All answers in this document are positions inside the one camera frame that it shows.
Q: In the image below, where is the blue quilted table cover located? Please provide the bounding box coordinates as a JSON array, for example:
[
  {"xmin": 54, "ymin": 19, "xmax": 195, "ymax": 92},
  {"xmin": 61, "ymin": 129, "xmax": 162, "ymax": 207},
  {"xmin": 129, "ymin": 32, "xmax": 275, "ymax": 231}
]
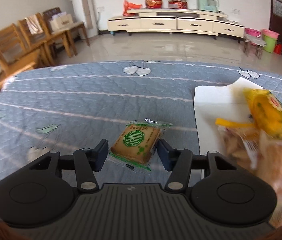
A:
[{"xmin": 0, "ymin": 60, "xmax": 282, "ymax": 215}]

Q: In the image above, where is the small wooden stool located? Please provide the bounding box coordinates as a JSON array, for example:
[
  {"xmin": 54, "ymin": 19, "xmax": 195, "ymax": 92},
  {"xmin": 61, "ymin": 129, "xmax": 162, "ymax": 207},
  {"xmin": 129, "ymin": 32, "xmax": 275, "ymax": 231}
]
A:
[{"xmin": 243, "ymin": 34, "xmax": 266, "ymax": 59}]

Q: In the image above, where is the red plastic bag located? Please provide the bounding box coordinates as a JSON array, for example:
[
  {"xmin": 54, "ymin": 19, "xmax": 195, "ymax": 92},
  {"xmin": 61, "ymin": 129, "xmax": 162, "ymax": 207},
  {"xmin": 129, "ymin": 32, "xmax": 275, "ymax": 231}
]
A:
[{"xmin": 123, "ymin": 0, "xmax": 143, "ymax": 17}]

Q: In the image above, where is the white standing air conditioner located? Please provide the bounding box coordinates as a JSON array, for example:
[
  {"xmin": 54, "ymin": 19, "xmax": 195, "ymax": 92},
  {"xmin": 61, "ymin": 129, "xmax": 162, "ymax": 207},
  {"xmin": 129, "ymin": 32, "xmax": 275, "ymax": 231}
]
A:
[{"xmin": 71, "ymin": 0, "xmax": 98, "ymax": 38}]

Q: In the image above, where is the green label square biscuit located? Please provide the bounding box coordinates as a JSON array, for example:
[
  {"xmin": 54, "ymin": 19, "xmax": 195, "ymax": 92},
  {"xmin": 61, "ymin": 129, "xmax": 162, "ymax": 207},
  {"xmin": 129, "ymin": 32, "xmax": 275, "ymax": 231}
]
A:
[{"xmin": 109, "ymin": 118, "xmax": 173, "ymax": 174}]

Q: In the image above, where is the egg pancake snack bag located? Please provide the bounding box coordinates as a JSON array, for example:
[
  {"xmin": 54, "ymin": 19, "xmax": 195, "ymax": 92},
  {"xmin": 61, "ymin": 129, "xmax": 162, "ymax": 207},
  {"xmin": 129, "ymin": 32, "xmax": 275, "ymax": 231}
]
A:
[{"xmin": 215, "ymin": 118, "xmax": 260, "ymax": 174}]

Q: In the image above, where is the red pavilion gift box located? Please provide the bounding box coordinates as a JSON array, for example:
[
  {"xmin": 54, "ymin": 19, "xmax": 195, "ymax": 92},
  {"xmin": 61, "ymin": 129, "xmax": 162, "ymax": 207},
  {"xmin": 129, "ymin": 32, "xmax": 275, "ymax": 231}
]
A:
[{"xmin": 168, "ymin": 0, "xmax": 188, "ymax": 9}]

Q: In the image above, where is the yellow orange jelly pack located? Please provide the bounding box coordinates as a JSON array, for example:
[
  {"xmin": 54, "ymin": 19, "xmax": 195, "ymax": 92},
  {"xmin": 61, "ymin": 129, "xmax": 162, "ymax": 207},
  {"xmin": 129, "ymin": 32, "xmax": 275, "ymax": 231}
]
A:
[{"xmin": 243, "ymin": 88, "xmax": 282, "ymax": 140}]

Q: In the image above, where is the pink plastic basin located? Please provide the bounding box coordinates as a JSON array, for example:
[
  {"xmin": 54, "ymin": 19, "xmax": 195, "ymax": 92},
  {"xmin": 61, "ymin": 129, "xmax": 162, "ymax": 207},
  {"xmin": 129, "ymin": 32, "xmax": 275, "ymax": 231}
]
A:
[{"xmin": 245, "ymin": 28, "xmax": 261, "ymax": 37}]

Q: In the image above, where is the red round jar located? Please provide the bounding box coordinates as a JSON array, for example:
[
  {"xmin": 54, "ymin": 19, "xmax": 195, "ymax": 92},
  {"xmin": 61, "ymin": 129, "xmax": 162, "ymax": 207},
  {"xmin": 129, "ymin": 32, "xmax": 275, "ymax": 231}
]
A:
[{"xmin": 145, "ymin": 0, "xmax": 162, "ymax": 9}]

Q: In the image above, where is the green plastic bucket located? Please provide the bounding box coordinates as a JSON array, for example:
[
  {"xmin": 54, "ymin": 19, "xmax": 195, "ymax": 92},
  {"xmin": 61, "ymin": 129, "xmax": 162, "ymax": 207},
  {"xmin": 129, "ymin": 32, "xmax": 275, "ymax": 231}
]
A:
[{"xmin": 262, "ymin": 29, "xmax": 279, "ymax": 53}]

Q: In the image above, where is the cream tv cabinet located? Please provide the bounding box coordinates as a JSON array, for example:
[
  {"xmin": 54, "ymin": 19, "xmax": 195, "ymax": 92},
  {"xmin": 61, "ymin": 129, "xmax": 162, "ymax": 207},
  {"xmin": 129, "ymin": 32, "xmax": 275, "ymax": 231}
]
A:
[{"xmin": 107, "ymin": 8, "xmax": 245, "ymax": 40}]

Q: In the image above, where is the dark chair with bag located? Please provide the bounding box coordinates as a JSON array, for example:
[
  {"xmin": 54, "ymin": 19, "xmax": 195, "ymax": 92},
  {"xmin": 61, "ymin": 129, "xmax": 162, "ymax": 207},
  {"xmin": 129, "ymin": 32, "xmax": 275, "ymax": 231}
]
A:
[{"xmin": 42, "ymin": 7, "xmax": 90, "ymax": 55}]

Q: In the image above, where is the white paper gift bag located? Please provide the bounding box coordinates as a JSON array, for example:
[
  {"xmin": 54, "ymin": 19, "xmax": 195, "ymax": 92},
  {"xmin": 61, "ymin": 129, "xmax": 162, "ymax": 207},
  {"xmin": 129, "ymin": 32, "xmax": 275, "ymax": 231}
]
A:
[{"xmin": 49, "ymin": 12, "xmax": 73, "ymax": 32}]

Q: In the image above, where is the mint green kitchen appliance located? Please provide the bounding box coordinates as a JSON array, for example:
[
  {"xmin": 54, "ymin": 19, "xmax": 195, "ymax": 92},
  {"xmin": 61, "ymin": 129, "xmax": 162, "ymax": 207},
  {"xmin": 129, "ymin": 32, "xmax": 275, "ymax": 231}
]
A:
[{"xmin": 196, "ymin": 0, "xmax": 219, "ymax": 12}]

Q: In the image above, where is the white cardboard tray box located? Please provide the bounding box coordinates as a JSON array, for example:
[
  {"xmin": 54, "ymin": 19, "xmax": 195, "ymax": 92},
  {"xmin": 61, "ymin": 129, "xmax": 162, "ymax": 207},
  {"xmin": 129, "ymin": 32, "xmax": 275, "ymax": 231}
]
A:
[{"xmin": 193, "ymin": 76, "xmax": 282, "ymax": 228}]

